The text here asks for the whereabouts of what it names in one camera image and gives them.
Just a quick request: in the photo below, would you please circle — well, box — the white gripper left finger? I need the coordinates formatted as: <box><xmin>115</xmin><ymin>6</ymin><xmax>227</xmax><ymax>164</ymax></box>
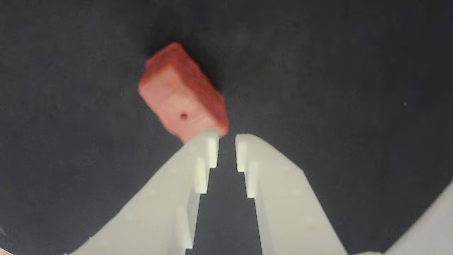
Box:
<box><xmin>65</xmin><ymin>130</ymin><xmax>220</xmax><ymax>255</ymax></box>

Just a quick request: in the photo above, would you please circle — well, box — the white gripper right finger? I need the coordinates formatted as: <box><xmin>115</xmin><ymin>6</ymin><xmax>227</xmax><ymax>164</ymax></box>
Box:
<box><xmin>235</xmin><ymin>134</ymin><xmax>349</xmax><ymax>255</ymax></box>

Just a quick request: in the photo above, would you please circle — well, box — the orange toy block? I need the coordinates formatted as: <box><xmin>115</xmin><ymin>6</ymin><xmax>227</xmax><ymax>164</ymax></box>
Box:
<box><xmin>137</xmin><ymin>42</ymin><xmax>229</xmax><ymax>144</ymax></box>

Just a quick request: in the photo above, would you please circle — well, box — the black desk mat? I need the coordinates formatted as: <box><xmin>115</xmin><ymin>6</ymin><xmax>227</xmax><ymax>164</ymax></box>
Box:
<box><xmin>0</xmin><ymin>0</ymin><xmax>453</xmax><ymax>255</ymax></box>

